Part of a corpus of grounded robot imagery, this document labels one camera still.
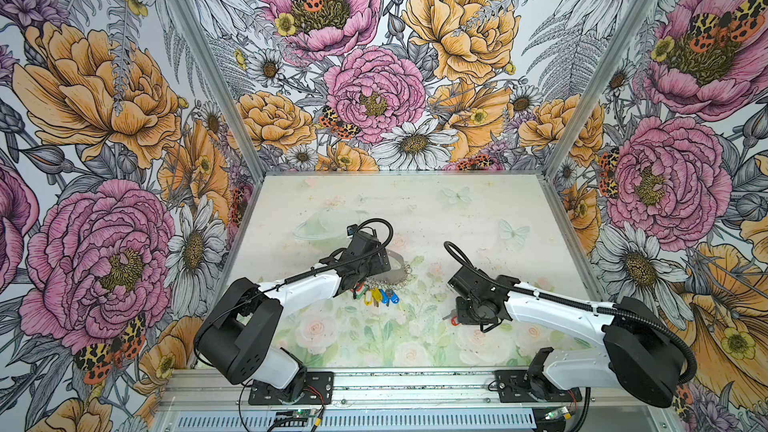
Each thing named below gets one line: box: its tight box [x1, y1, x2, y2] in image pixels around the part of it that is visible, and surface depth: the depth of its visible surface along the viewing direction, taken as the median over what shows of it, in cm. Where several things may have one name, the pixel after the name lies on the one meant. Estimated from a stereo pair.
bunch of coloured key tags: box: [350, 282, 400, 307], surface depth 91 cm
